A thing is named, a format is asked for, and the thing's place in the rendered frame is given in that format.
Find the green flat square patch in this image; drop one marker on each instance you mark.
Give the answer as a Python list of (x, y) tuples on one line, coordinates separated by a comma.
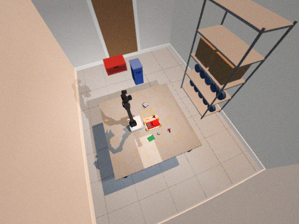
[(151, 138)]

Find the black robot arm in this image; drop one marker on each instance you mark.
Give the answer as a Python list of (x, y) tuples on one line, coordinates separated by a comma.
[(126, 105)]

